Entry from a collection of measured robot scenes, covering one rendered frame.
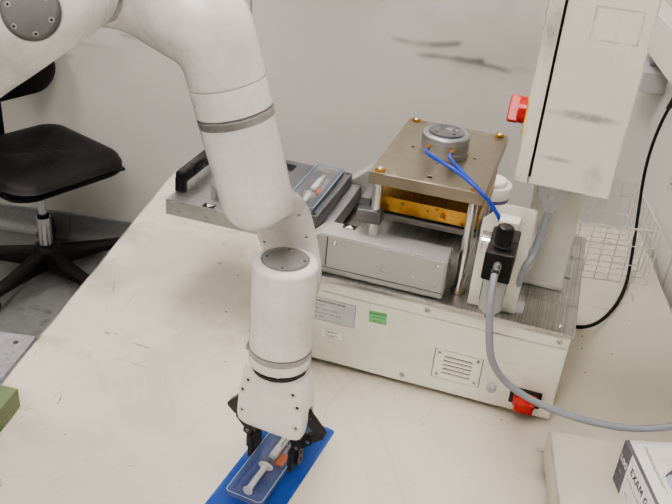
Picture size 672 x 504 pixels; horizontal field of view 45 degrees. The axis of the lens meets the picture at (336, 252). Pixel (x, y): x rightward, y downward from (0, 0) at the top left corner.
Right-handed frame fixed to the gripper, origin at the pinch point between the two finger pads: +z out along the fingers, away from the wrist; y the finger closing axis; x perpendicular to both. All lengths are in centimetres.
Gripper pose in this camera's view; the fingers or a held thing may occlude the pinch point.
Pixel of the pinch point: (274, 448)
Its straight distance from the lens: 121.4
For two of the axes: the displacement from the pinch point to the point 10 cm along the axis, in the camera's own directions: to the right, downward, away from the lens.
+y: 9.1, 2.6, -3.1
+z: -0.8, 8.7, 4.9
